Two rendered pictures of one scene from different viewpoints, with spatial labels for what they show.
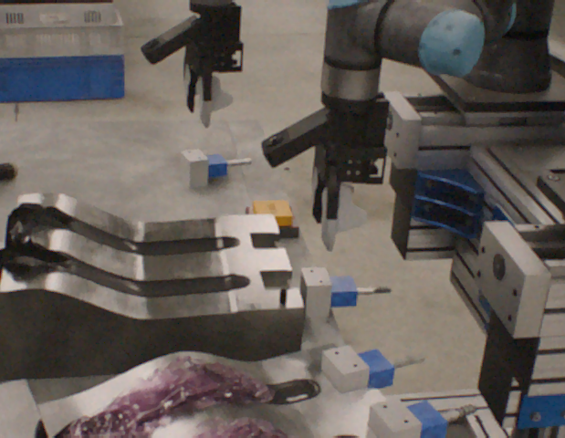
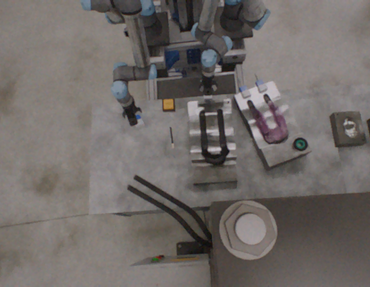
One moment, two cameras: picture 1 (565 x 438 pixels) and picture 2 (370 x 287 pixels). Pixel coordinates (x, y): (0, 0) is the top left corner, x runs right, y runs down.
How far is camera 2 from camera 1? 1.72 m
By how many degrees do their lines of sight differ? 59
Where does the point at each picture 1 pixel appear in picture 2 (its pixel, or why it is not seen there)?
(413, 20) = (224, 49)
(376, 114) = not seen: hidden behind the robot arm
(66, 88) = not seen: outside the picture
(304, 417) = (258, 103)
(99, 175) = (135, 151)
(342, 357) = (246, 93)
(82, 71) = not seen: outside the picture
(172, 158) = (123, 131)
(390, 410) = (262, 87)
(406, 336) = (93, 89)
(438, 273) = (57, 71)
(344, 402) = (253, 95)
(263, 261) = (211, 105)
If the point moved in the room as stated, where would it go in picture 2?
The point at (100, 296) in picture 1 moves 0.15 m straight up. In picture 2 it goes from (230, 138) to (232, 130)
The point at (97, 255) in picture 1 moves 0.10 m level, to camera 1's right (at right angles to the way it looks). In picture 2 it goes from (213, 139) to (215, 123)
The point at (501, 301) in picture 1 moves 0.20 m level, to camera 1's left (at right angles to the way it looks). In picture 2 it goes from (238, 60) to (234, 90)
